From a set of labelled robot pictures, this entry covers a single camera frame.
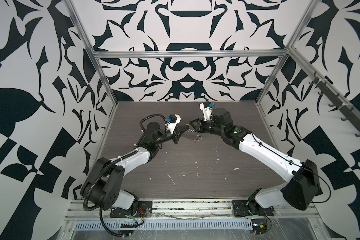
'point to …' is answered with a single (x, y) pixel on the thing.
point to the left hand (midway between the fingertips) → (189, 123)
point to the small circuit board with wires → (258, 226)
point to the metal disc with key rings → (193, 136)
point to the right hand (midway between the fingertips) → (189, 122)
